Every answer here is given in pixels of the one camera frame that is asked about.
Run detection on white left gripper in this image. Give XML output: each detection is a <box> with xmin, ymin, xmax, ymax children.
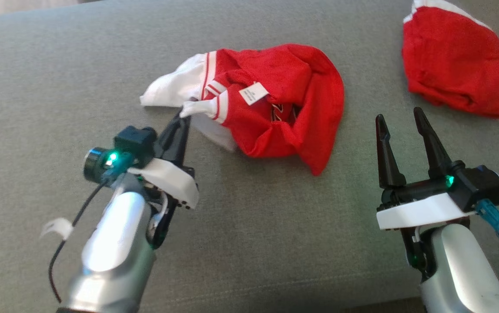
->
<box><xmin>83</xmin><ymin>113</ymin><xmax>200</xmax><ymax>210</ymax></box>

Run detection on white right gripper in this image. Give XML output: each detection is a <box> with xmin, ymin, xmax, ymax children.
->
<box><xmin>375</xmin><ymin>107</ymin><xmax>477</xmax><ymax>231</ymax></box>

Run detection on red white-striped Bulls shorts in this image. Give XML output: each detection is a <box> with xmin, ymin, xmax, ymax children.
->
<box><xmin>402</xmin><ymin>0</ymin><xmax>499</xmax><ymax>119</ymax></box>

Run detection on red white-sleeved Bulls T-shirt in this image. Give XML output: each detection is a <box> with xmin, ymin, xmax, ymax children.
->
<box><xmin>140</xmin><ymin>43</ymin><xmax>345</xmax><ymax>176</ymax></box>

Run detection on grey sofa seat cushion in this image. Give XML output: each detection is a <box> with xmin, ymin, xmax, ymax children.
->
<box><xmin>0</xmin><ymin>0</ymin><xmax>499</xmax><ymax>313</ymax></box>

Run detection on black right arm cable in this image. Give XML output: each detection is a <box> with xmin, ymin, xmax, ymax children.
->
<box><xmin>476</xmin><ymin>199</ymin><xmax>499</xmax><ymax>287</ymax></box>

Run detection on white left cable tag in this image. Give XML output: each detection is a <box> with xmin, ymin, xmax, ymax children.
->
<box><xmin>40</xmin><ymin>217</ymin><xmax>74</xmax><ymax>240</ymax></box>

